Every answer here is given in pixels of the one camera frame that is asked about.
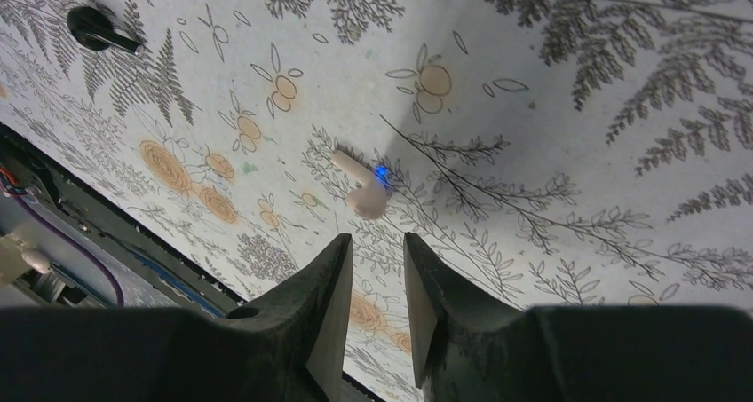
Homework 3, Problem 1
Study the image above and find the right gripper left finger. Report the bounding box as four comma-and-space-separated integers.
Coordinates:
1, 233, 353, 401

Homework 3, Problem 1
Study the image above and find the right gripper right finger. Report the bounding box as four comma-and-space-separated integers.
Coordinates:
404, 233, 752, 401

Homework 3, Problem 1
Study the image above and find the beige wireless earbud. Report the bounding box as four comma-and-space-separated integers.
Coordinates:
330, 150, 387, 220

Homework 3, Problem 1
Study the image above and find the small beige case off-table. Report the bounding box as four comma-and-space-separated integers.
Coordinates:
20, 248, 52, 274

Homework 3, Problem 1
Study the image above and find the floral patterned mat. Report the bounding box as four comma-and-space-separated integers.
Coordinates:
1, 0, 752, 401

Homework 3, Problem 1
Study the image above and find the black earbud near centre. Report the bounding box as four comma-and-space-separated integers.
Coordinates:
67, 6, 144, 56

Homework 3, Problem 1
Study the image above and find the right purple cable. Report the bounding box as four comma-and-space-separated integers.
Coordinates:
0, 187, 126, 308

